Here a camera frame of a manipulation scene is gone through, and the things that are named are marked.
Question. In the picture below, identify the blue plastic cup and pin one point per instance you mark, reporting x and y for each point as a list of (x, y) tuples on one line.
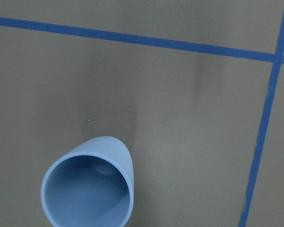
[(91, 186)]

